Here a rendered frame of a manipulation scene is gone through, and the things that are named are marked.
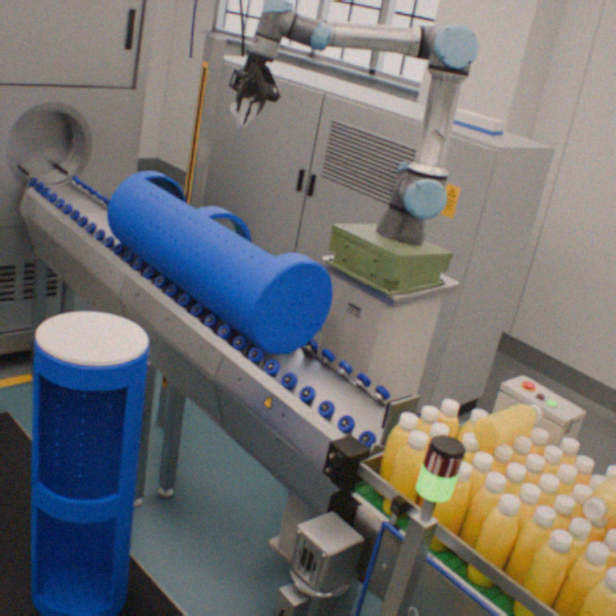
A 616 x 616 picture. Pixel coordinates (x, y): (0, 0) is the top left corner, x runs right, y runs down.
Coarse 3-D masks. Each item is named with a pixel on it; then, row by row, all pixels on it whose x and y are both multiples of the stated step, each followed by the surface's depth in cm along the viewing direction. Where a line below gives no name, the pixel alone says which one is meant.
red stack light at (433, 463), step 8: (432, 456) 127; (440, 456) 127; (424, 464) 130; (432, 464) 128; (440, 464) 127; (448, 464) 126; (456, 464) 127; (432, 472) 128; (440, 472) 127; (448, 472) 127; (456, 472) 128
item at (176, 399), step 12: (168, 396) 282; (180, 396) 280; (168, 408) 284; (180, 408) 283; (168, 420) 285; (180, 420) 285; (168, 432) 286; (180, 432) 288; (168, 444) 287; (168, 456) 289; (168, 468) 292; (168, 480) 294; (168, 492) 299
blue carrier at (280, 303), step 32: (128, 192) 255; (160, 192) 248; (128, 224) 250; (160, 224) 238; (192, 224) 230; (160, 256) 237; (192, 256) 224; (224, 256) 215; (256, 256) 210; (288, 256) 209; (192, 288) 227; (224, 288) 212; (256, 288) 204; (288, 288) 208; (320, 288) 216; (224, 320) 221; (256, 320) 205; (288, 320) 213; (320, 320) 221; (288, 352) 218
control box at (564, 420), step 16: (512, 384) 192; (496, 400) 194; (512, 400) 190; (528, 400) 186; (544, 400) 186; (560, 400) 188; (544, 416) 183; (560, 416) 180; (576, 416) 182; (560, 432) 180; (576, 432) 186
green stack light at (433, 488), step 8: (424, 472) 129; (424, 480) 130; (432, 480) 128; (440, 480) 128; (448, 480) 128; (416, 488) 132; (424, 488) 130; (432, 488) 129; (440, 488) 128; (448, 488) 129; (424, 496) 130; (432, 496) 129; (440, 496) 129; (448, 496) 130
